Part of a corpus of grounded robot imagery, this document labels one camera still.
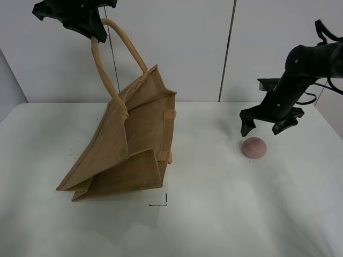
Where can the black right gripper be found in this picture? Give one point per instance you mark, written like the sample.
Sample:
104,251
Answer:
282,118

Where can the brown linen tote bag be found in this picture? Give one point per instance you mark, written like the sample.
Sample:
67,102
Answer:
131,147

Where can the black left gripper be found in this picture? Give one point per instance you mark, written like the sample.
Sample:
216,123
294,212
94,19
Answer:
81,16

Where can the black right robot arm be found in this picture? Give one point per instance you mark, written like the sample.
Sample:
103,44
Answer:
303,67

